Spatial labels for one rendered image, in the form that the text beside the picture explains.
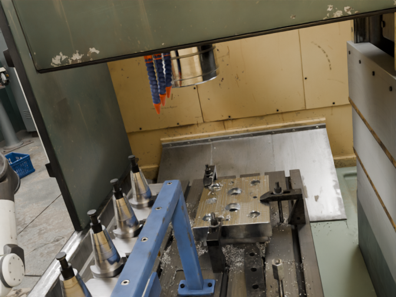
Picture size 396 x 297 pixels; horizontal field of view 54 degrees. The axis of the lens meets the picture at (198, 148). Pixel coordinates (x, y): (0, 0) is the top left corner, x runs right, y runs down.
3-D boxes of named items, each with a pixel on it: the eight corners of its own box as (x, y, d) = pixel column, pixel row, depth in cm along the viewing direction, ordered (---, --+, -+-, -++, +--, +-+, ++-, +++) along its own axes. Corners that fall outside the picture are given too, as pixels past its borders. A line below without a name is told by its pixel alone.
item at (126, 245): (98, 259, 72) (97, 256, 72) (109, 241, 77) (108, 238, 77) (134, 257, 71) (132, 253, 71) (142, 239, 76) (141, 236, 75)
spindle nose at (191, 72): (224, 79, 92) (215, 27, 87) (158, 92, 92) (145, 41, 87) (217, 67, 106) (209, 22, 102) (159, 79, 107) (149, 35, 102)
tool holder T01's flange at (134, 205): (151, 214, 85) (148, 204, 85) (127, 213, 88) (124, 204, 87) (162, 199, 91) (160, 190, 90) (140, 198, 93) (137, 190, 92)
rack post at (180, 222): (177, 297, 103) (151, 201, 92) (181, 282, 108) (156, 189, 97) (214, 295, 101) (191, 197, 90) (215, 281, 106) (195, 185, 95)
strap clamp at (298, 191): (263, 226, 124) (257, 185, 119) (263, 220, 127) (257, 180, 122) (306, 223, 122) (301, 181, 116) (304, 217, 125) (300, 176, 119)
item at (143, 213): (118, 225, 82) (117, 221, 82) (126, 211, 87) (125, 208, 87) (149, 222, 81) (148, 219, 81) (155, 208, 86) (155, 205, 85)
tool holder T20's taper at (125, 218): (137, 228, 76) (128, 199, 74) (115, 233, 76) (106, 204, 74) (139, 217, 80) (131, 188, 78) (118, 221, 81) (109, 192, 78)
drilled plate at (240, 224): (195, 241, 117) (192, 227, 115) (207, 192, 144) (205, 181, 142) (272, 236, 112) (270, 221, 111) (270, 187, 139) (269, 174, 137)
